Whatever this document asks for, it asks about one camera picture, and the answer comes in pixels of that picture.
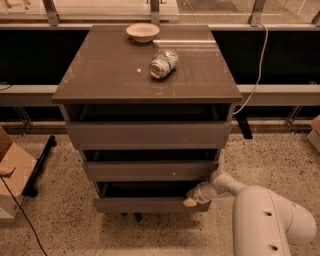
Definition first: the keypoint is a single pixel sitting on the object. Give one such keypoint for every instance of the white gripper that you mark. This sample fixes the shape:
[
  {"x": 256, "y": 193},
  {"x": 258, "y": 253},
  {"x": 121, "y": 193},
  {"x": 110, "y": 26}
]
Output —
[{"x": 202, "y": 193}]

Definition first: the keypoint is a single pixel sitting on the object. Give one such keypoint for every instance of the grey bottom drawer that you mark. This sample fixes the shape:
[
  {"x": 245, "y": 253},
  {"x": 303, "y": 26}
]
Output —
[{"x": 145, "y": 197}]

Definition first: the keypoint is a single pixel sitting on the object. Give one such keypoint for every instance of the grey drawer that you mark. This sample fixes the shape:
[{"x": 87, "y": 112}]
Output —
[
  {"x": 149, "y": 171},
  {"x": 148, "y": 136},
  {"x": 145, "y": 197}
]

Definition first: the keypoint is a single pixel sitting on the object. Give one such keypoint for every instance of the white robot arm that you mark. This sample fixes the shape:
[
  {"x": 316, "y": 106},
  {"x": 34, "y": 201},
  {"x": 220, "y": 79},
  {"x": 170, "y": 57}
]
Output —
[{"x": 263, "y": 222}]

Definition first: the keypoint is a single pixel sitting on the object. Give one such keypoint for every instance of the grey middle drawer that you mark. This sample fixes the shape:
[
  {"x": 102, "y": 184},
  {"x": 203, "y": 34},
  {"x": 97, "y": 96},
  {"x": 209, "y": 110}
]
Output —
[{"x": 149, "y": 171}]

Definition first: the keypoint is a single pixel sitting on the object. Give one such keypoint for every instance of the grey drawer cabinet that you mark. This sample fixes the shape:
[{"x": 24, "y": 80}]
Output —
[{"x": 110, "y": 82}]

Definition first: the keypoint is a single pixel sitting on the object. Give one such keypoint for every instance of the grey top drawer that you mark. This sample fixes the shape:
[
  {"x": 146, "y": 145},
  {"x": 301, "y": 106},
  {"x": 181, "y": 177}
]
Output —
[{"x": 148, "y": 136}]

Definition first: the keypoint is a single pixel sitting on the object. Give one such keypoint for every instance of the cardboard box right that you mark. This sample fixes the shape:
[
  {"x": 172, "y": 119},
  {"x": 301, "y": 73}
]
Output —
[{"x": 314, "y": 136}]

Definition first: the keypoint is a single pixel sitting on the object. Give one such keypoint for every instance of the cardboard box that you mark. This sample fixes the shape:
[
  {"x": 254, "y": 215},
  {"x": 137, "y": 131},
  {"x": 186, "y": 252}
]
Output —
[
  {"x": 16, "y": 166},
  {"x": 314, "y": 136}
]

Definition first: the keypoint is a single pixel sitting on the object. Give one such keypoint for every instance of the crushed green white can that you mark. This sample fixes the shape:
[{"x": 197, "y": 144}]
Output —
[{"x": 163, "y": 64}]

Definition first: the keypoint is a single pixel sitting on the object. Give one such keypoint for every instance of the black stand leg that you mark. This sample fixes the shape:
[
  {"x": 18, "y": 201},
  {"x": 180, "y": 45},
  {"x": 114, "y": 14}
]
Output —
[{"x": 30, "y": 189}]

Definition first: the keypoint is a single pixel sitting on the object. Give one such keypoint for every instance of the white ceramic bowl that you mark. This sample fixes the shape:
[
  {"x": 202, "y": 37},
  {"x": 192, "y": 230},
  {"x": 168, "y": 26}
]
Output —
[{"x": 143, "y": 32}]

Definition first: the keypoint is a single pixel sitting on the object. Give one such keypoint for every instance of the cardboard box left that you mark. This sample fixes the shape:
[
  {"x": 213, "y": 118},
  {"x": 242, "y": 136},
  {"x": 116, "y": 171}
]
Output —
[{"x": 16, "y": 166}]

